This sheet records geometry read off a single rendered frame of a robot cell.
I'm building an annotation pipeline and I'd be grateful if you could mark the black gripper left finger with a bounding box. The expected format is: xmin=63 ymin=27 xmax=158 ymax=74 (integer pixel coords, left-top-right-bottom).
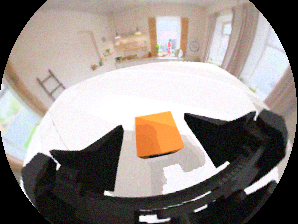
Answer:
xmin=49 ymin=124 xmax=125 ymax=192

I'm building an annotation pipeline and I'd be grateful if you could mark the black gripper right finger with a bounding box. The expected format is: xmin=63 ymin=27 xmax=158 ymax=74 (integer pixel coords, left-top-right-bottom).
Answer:
xmin=184 ymin=111 xmax=257 ymax=169

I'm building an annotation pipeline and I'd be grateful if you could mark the orange block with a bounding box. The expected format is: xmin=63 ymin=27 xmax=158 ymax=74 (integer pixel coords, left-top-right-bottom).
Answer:
xmin=136 ymin=112 xmax=184 ymax=159

